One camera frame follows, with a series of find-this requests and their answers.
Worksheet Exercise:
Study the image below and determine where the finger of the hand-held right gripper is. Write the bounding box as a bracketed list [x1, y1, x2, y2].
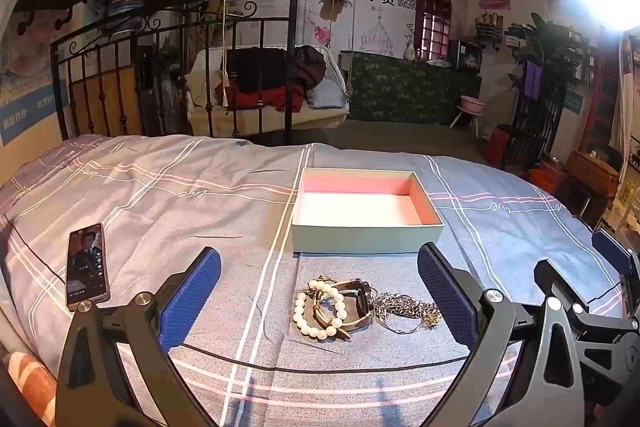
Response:
[591, 229, 640, 308]
[533, 259, 640, 344]

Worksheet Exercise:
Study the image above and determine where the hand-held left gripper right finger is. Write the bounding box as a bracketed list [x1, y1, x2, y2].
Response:
[416, 242, 587, 427]

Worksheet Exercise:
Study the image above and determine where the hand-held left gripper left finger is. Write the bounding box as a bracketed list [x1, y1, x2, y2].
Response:
[55, 247, 222, 427]

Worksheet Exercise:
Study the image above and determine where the metal chain necklace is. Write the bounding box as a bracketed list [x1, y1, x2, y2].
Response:
[372, 291, 442, 334]

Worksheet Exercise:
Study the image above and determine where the brown strap wristwatch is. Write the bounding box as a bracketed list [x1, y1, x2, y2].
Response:
[312, 276, 375, 339]

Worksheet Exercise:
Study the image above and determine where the white pearl bracelet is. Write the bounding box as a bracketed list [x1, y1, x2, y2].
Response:
[293, 279, 347, 340]

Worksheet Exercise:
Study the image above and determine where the pale green box pink inside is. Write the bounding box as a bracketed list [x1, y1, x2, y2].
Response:
[290, 167, 445, 254]

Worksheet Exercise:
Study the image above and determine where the orange bucket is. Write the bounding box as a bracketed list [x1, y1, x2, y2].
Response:
[530, 167, 568, 192]

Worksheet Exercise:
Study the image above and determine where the smartphone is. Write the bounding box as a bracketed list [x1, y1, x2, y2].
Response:
[66, 222, 108, 312]

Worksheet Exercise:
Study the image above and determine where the red bag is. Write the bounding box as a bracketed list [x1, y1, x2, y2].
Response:
[482, 129, 511, 168]

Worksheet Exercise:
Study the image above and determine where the black iron rack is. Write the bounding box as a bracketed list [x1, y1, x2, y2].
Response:
[505, 82, 566, 172]

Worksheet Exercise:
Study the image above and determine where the white stool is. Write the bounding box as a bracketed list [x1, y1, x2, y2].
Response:
[449, 104, 483, 138]

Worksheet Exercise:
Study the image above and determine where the purple cloth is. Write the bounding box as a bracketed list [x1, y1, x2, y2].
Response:
[522, 61, 546, 100]

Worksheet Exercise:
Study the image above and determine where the orange striped cloth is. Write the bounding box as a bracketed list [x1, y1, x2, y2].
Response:
[0, 349, 58, 427]

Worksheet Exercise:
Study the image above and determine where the potted green plant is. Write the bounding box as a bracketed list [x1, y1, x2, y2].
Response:
[520, 12, 596, 92]

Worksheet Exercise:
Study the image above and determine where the red clothing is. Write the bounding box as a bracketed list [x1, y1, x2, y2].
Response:
[227, 86, 306, 114]

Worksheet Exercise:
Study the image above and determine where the green floral cloth-covered table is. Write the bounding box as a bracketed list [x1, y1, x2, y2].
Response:
[339, 51, 482, 125]

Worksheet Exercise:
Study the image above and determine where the black clothing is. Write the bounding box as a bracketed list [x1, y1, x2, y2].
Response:
[220, 48, 296, 95]

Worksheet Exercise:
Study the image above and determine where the light blue pillow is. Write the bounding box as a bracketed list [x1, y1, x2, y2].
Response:
[306, 79, 346, 108]

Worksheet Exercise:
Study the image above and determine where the small black television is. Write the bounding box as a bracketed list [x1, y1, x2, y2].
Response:
[449, 39, 483, 70]

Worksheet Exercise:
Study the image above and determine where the dark brown jacket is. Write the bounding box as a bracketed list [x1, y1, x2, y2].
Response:
[292, 46, 328, 90]

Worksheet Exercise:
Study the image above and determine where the red telephone booth cabinet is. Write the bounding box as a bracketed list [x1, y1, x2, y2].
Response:
[414, 0, 453, 62]

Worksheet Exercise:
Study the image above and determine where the thick black cable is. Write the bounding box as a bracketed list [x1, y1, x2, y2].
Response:
[170, 342, 473, 375]

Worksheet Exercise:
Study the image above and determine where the thin black cable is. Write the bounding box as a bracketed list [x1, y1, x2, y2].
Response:
[2, 213, 68, 283]

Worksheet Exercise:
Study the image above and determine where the white tassel rope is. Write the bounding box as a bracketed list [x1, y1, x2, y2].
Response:
[220, 0, 232, 108]

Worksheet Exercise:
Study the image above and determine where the blue wall poster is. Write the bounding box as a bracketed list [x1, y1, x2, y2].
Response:
[0, 72, 68, 148]

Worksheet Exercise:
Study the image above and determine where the wall bottle rack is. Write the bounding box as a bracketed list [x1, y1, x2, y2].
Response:
[474, 13, 503, 50]

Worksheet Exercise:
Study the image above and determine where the black iron bed frame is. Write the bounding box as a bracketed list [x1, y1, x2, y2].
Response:
[50, 0, 301, 145]

